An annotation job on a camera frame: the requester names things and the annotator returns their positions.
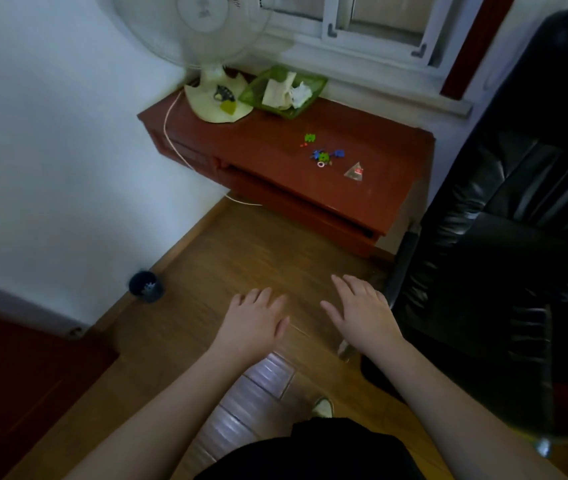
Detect person's left hand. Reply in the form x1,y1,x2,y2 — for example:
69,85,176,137
211,287,290,365

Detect person's right hand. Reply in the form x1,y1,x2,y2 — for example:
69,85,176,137
319,273,404,357

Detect dark blue cup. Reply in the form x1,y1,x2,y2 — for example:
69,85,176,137
128,270,165,303

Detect green glass dish with tissues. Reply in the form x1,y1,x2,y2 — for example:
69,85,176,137
237,64,328,121

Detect person's right forearm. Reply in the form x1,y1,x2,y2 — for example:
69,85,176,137
363,338,568,480

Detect person's left forearm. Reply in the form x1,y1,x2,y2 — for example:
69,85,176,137
63,344,245,480

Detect wooden floor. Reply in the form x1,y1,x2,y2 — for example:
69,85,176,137
6,194,568,480

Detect person's right shoe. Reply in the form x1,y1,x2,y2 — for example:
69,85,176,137
311,397,336,419

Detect person's black shorts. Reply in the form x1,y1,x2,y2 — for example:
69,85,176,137
196,417,427,480

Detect black leather office chair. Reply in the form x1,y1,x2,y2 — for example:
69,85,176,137
336,7,568,445

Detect red-brown wooden table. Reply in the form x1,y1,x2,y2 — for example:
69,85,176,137
137,69,436,259

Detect white stone window sill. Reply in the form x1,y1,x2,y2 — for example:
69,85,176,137
243,37,474,118

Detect white table fan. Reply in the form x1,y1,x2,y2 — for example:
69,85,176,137
96,0,277,125

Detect crumpled white tissue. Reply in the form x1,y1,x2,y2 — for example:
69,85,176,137
288,82,313,109

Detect folded beige paper towel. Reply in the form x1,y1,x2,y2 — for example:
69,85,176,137
262,72,297,109

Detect dark wooden door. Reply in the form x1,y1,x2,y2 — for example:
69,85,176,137
0,304,120,480

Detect dark red wooden window trim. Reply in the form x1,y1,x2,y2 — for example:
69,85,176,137
439,0,517,101

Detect white framed window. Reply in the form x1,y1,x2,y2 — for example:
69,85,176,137
259,0,460,71

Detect white fan power cord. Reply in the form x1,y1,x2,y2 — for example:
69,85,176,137
163,89,265,207

